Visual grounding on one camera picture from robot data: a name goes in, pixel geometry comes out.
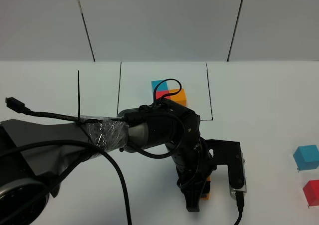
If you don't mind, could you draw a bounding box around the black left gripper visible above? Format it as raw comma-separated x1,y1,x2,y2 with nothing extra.
172,137,216,212

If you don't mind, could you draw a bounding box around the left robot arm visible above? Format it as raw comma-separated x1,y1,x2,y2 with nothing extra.
0,97,216,225

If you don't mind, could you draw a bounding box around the orange template cube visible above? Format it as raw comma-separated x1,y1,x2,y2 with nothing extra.
170,88,187,107

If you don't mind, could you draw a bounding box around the red template cube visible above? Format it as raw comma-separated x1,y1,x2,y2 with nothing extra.
156,90,170,100

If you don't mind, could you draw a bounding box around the blue template cube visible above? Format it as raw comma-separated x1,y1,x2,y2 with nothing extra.
151,80,168,92

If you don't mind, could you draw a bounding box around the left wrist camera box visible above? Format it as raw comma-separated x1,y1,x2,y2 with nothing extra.
205,139,247,199

